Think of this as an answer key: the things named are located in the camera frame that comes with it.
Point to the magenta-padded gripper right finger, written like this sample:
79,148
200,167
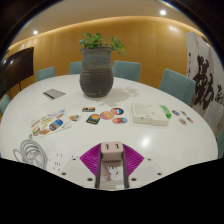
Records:
133,160

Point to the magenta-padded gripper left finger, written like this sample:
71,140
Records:
90,160

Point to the small white charger block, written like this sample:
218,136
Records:
112,151

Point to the white power strip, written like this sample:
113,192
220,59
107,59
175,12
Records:
58,160

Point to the dark shield-shaped sticker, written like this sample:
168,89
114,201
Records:
93,119

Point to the oval orange blue sticker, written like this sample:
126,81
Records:
119,120

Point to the small orange sticker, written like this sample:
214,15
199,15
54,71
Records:
74,118

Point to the white flat box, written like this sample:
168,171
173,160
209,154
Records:
146,115

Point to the round pink orange sticker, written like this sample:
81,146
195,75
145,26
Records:
106,115

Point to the black rectangular sticker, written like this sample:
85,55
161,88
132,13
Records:
88,109

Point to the round dark blue sticker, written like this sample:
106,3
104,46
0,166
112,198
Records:
117,111

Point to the small round white-rimmed sticker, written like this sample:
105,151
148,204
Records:
182,121

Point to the small round colourful sticker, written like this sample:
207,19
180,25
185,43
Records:
175,112

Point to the green plant in grey pot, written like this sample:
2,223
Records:
96,78

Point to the teal chairs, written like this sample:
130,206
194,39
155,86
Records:
126,70

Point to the white calligraphy folding screen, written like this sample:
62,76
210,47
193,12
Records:
203,83

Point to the recessed ceiling lights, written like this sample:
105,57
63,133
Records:
162,12

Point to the black wall screen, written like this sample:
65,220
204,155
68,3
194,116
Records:
16,68

